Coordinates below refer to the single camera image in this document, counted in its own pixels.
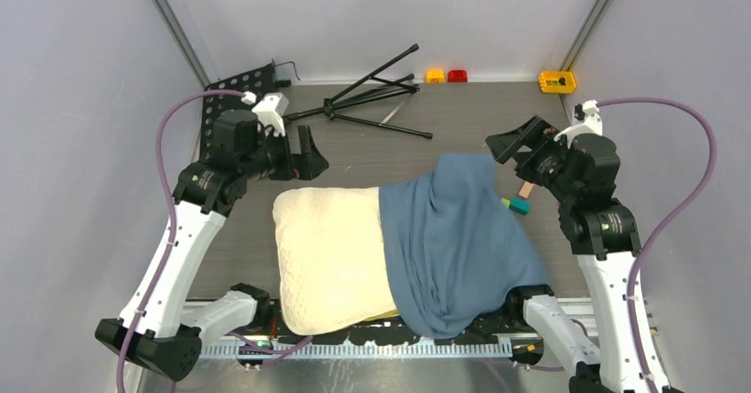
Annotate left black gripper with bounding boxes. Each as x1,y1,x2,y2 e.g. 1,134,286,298
241,126,327,182

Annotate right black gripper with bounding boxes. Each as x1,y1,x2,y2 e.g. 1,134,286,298
487,114,579,202

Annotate white pillow with yellow band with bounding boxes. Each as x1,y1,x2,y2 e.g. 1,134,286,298
272,187,399,335

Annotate blue pillowcase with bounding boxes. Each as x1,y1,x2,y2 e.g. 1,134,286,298
378,153,551,339

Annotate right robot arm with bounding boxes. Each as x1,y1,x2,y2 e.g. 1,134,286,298
486,116,672,392

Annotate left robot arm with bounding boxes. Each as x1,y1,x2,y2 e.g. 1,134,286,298
95,110,329,381

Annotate yellow toy block with knob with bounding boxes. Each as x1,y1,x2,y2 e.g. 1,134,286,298
538,71,577,95

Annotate tan wooden block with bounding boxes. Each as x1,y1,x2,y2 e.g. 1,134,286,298
518,181,535,199

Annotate teal block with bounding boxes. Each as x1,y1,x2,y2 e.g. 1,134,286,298
508,197,531,215

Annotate black perforated music stand tray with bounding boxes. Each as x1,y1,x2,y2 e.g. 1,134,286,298
197,59,280,159

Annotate black folding tripod stand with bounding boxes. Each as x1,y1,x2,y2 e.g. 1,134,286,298
283,43,433,140

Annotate red toy brick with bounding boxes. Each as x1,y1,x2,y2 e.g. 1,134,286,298
446,69,468,83

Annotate orange yellow toy brick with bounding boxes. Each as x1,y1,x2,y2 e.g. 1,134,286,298
425,69,446,83

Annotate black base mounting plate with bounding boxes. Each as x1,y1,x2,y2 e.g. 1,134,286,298
235,299,543,346

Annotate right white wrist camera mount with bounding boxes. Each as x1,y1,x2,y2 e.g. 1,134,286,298
554,100,603,148

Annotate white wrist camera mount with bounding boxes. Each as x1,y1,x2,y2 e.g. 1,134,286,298
240,91,289,137
554,100,603,148

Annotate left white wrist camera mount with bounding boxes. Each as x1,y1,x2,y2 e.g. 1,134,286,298
240,91,289,137

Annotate aluminium rail frame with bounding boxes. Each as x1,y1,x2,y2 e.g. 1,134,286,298
117,299,670,393

